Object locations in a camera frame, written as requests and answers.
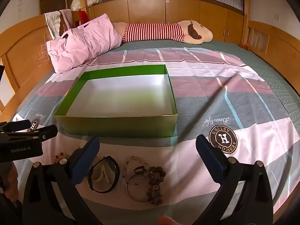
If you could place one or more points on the wall switch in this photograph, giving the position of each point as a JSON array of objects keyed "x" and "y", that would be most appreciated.
[{"x": 277, "y": 17}]

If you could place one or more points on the thin metal bangle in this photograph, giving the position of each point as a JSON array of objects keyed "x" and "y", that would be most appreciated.
[{"x": 133, "y": 191}]

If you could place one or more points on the pink pillow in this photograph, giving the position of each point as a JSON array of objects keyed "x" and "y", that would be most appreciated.
[{"x": 82, "y": 42}]

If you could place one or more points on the red bag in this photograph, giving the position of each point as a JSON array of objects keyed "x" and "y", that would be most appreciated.
[{"x": 83, "y": 17}]

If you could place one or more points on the plush dog in striped shirt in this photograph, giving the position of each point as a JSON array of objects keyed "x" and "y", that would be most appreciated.
[{"x": 159, "y": 31}]

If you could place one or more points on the wooden wardrobe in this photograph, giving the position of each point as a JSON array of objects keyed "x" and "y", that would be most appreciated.
[{"x": 145, "y": 9}]

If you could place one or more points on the black object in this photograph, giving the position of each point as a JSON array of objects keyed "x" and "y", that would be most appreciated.
[{"x": 1, "y": 75}]

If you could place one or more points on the pink hanging cloth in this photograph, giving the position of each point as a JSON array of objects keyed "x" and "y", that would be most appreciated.
[{"x": 66, "y": 17}]

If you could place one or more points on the white hanging cloth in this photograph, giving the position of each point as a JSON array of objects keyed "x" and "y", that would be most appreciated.
[{"x": 53, "y": 23}]

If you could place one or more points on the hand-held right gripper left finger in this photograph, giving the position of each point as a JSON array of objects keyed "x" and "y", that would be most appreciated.
[{"x": 85, "y": 161}]

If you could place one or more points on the green quilted mattress cover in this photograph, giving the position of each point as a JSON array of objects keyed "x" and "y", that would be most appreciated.
[{"x": 264, "y": 70}]

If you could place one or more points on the green cardboard box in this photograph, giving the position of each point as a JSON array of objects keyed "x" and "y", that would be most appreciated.
[{"x": 121, "y": 98}]

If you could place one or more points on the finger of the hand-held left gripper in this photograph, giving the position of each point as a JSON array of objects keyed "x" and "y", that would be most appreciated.
[
  {"x": 39, "y": 132},
  {"x": 16, "y": 124}
]

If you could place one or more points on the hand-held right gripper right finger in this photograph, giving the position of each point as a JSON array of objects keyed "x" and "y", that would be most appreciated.
[{"x": 211, "y": 160}]

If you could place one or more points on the wooden footboard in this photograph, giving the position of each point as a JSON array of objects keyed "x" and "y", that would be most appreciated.
[{"x": 264, "y": 37}]

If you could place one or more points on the wooden headboard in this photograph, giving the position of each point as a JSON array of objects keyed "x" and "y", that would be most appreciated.
[{"x": 25, "y": 51}]

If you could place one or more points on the plaid bed sheet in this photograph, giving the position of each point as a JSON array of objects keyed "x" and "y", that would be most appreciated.
[{"x": 234, "y": 103}]

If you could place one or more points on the person's left hand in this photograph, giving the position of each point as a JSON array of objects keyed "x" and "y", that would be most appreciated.
[{"x": 11, "y": 175}]

